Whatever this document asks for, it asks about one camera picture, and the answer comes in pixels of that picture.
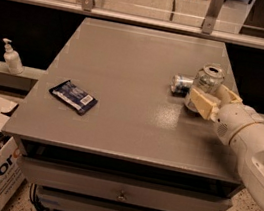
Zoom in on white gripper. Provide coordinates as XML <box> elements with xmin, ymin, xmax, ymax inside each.
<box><xmin>190</xmin><ymin>85</ymin><xmax>264</xmax><ymax>151</ymax></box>

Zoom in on silver green 7up can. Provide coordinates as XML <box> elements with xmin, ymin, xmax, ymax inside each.
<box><xmin>184</xmin><ymin>63</ymin><xmax>225</xmax><ymax>113</ymax></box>

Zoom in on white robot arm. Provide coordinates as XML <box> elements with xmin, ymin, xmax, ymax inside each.
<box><xmin>189</xmin><ymin>85</ymin><xmax>264</xmax><ymax>211</ymax></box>

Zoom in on blue silver redbull can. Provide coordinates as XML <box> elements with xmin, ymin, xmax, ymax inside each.
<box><xmin>170</xmin><ymin>74</ymin><xmax>194</xmax><ymax>95</ymax></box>

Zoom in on grey drawer cabinet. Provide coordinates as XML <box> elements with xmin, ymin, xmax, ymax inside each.
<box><xmin>4</xmin><ymin>19</ymin><xmax>241</xmax><ymax>211</ymax></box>

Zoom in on dark blue snack packet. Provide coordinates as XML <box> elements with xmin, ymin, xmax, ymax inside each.
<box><xmin>49</xmin><ymin>80</ymin><xmax>98</xmax><ymax>116</ymax></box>

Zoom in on top grey drawer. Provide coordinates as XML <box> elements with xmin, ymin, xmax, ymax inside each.
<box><xmin>18</xmin><ymin>157</ymin><xmax>232</xmax><ymax>211</ymax></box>

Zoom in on white pump soap bottle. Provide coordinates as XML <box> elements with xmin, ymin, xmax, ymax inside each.
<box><xmin>2</xmin><ymin>38</ymin><xmax>24</xmax><ymax>75</ymax></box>

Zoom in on metal railing post right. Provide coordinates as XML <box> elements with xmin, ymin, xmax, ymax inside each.
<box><xmin>201</xmin><ymin>0</ymin><xmax>225</xmax><ymax>35</ymax></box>

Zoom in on black cables under cabinet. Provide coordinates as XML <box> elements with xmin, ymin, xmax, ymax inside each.
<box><xmin>25</xmin><ymin>183</ymin><xmax>54</xmax><ymax>211</ymax></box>

